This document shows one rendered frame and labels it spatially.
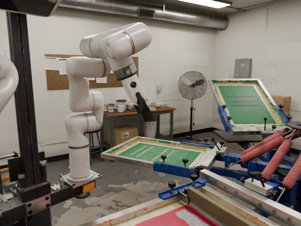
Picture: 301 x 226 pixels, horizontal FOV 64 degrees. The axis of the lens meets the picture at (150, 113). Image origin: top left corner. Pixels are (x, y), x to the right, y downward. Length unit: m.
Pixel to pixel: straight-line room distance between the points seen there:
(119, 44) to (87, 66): 0.34
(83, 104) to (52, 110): 3.50
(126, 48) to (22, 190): 0.73
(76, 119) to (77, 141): 0.10
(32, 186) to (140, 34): 0.77
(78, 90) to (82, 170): 0.38
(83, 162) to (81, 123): 0.19
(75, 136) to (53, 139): 3.55
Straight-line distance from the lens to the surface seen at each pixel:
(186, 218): 1.25
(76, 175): 1.21
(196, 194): 1.25
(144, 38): 0.71
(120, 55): 0.67
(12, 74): 0.96
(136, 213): 1.24
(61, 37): 4.62
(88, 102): 1.10
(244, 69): 5.94
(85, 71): 0.99
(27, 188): 1.14
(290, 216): 1.27
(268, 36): 5.81
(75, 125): 1.13
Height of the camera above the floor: 1.65
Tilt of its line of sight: 10 degrees down
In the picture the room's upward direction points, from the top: straight up
